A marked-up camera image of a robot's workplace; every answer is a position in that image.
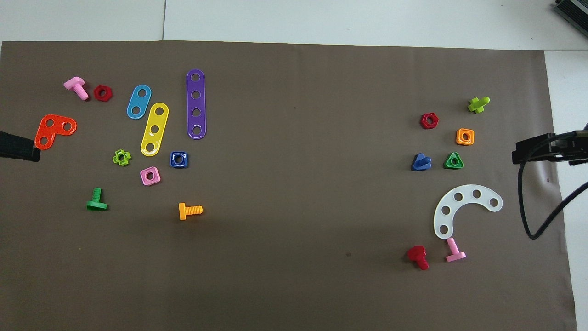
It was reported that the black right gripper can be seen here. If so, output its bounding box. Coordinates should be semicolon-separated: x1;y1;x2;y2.
512;123;588;166

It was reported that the blue triangle-head screw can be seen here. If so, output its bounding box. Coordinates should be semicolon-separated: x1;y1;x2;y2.
411;153;433;172

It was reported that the lime green cross-head screw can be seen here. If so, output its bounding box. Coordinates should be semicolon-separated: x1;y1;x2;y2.
467;96;491;114

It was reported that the pink plastic screw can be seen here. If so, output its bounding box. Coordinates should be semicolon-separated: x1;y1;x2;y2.
445;237;467;263
63;76;90;101

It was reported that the green triangular nut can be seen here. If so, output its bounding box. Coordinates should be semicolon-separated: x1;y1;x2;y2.
443;151;464;170

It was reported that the green plastic screw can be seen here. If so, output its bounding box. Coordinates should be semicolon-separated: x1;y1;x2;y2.
86;187;108;212

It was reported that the pink square nut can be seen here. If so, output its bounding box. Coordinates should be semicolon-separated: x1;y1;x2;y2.
140;166;162;186

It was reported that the red plastic screw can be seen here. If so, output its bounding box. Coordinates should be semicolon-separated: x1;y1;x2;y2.
407;245;430;271

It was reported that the orange plastic screw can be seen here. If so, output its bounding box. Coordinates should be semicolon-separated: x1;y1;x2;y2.
178;202;204;221

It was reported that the orange three-hole corner plate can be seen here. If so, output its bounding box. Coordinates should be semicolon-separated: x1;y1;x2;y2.
34;114;78;151

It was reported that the white curved five-hole strip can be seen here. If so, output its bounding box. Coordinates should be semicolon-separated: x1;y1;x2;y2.
433;184;504;240

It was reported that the light blue two-hole strip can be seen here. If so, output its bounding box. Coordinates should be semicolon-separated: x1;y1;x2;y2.
126;84;152;120

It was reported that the yellow three-hole strip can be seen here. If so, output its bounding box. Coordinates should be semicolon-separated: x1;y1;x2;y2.
140;102;170;157

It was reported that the black ribbed device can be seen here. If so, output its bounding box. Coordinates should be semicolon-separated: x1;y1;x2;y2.
553;0;588;26

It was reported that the purple four-hole strip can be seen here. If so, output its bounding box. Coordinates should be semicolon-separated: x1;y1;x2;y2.
186;69;207;140

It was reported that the brown table mat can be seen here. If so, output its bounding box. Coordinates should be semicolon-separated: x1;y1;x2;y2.
0;40;577;331

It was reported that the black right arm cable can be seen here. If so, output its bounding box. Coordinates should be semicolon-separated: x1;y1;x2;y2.
518;131;588;240

